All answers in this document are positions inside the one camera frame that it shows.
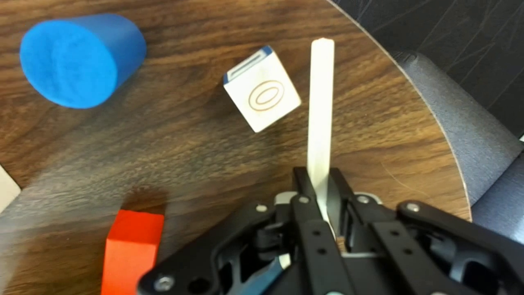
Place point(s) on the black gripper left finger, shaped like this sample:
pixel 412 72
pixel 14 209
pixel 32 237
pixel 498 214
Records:
pixel 322 257

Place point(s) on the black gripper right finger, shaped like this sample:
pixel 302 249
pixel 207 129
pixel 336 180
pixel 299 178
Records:
pixel 394 247

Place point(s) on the white plastic spoon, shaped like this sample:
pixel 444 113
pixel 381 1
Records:
pixel 322 109

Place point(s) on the light wooden open box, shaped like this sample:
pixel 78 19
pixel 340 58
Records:
pixel 7 191

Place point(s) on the grey fabric sofa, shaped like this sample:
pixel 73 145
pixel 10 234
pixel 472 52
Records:
pixel 464 109

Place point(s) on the round dark wooden table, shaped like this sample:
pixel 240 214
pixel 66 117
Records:
pixel 181 154

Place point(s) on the white printed cube block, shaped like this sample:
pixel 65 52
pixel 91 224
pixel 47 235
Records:
pixel 263 91

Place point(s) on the red rectangular block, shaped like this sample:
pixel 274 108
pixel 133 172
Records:
pixel 132 252

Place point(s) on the blue cylinder block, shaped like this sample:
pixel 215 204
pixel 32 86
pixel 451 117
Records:
pixel 76 60

